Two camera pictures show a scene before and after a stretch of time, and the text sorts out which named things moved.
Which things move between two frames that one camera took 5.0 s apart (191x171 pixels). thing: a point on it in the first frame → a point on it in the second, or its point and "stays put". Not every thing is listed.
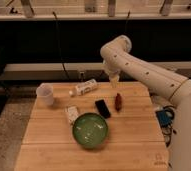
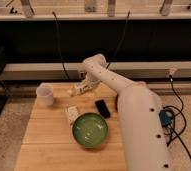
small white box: x=72 y=113 stays put
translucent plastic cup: x=45 y=94 stays put
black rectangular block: x=103 y=108 stays put
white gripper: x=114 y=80 → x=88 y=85
